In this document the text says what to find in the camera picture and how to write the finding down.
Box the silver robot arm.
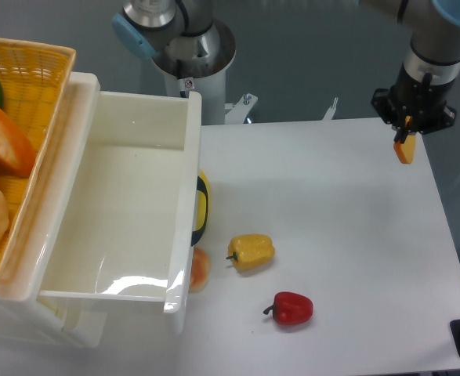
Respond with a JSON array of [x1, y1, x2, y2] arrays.
[[363, 1, 460, 144]]

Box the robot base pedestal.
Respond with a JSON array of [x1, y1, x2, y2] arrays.
[[111, 1, 236, 125]]

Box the white open upper drawer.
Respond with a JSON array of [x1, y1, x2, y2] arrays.
[[37, 90, 203, 336]]

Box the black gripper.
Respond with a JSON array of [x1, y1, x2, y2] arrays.
[[371, 70, 457, 143]]

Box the orange baguette bread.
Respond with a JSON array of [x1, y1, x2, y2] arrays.
[[0, 109, 36, 178]]

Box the white table bracket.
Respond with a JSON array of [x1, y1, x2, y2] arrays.
[[225, 93, 259, 125]]

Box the yellow bell pepper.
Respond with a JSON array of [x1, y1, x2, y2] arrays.
[[226, 233, 275, 272]]

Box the white drawer cabinet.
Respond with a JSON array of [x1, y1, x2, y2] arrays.
[[0, 72, 106, 348]]

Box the yellow wicker basket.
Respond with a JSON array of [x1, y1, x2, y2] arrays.
[[0, 38, 76, 279]]

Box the red bell pepper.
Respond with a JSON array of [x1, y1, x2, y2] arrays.
[[263, 291, 314, 326]]

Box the yellow black handle object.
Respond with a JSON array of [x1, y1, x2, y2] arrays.
[[191, 170, 211, 246]]

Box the orange peach fruit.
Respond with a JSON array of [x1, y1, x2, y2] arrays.
[[189, 247, 211, 293]]

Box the orange bread slice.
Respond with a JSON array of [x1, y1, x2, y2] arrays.
[[393, 116, 416, 165]]

